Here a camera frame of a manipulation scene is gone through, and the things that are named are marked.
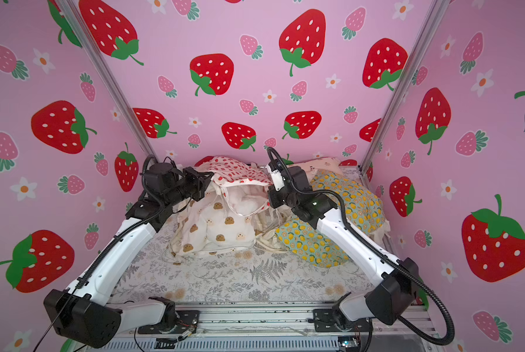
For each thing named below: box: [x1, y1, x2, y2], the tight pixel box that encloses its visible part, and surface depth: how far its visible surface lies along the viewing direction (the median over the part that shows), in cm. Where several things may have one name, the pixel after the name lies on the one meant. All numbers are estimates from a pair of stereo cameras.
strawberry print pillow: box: [195, 156, 272, 217], surface depth 76 cm
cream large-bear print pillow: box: [167, 185, 264, 265], surface depth 91 cm
